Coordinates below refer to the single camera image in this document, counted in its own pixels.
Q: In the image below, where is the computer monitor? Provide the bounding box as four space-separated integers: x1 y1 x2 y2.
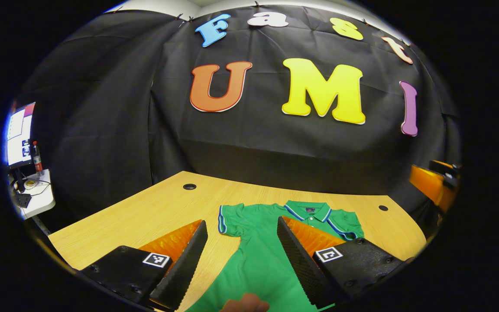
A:
5 102 36 169

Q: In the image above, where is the white side table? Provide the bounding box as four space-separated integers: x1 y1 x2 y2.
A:
13 169 56 219

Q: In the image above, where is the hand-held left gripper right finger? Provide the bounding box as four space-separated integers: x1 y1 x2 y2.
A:
276 216 406 309

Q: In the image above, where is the green T-shirt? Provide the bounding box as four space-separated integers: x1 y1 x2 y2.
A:
187 200 365 312

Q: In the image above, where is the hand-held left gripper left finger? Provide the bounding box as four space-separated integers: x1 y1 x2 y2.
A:
78 219 209 311

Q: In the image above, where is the black backdrop cloth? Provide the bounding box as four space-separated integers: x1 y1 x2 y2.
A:
13 4 462 217

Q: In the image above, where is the red label bottle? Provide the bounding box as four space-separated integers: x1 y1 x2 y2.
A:
32 141 44 176

